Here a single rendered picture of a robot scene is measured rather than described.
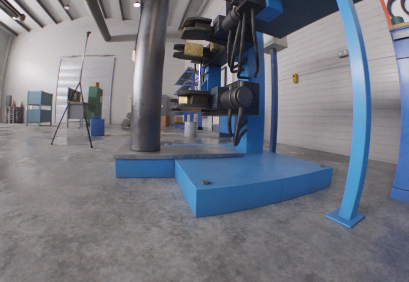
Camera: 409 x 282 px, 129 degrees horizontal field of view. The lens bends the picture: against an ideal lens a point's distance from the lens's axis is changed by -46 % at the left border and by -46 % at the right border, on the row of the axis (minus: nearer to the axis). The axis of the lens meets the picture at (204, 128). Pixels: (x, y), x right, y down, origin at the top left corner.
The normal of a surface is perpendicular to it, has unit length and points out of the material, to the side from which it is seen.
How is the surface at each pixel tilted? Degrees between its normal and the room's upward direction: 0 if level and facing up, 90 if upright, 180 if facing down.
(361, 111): 90
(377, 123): 90
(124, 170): 90
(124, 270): 0
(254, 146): 90
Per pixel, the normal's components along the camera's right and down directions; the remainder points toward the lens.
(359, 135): -0.95, -0.02
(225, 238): 0.04, -1.00
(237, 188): 0.30, 0.05
